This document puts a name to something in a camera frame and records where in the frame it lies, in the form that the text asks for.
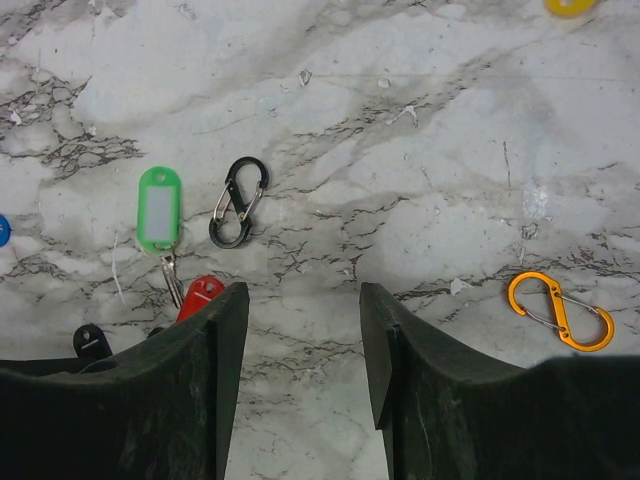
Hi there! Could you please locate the red tag key centre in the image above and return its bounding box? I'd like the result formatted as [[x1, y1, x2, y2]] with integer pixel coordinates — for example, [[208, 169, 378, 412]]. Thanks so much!
[[176, 275, 225, 323]]

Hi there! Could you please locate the green tag key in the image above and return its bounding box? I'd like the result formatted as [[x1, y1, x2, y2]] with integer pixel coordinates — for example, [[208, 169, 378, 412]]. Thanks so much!
[[136, 166, 183, 309]]

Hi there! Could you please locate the yellow tag key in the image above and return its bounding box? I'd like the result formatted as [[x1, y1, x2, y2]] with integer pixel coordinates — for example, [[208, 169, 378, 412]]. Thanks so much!
[[544, 0, 597, 18]]

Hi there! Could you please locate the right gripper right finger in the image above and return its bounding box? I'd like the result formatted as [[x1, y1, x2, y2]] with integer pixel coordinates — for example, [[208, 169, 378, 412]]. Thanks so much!
[[359, 283, 639, 479]]

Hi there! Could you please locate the black S carabiner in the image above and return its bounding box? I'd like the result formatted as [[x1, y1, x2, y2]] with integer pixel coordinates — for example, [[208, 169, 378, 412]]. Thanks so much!
[[209, 156, 270, 249]]

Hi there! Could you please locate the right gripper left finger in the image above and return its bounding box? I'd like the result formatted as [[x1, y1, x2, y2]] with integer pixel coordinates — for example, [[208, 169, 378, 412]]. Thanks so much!
[[1, 282, 249, 479]]

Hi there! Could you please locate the orange S carabiner right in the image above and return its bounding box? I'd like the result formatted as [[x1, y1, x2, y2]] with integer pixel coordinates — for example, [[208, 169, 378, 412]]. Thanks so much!
[[507, 271, 615, 353]]

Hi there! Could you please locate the blue tag key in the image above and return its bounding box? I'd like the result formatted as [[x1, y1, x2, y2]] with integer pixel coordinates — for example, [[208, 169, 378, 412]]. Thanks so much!
[[0, 215, 11, 247]]

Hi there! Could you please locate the black tag key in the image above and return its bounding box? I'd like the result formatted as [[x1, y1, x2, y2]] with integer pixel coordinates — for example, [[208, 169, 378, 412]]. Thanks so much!
[[73, 324, 113, 361]]

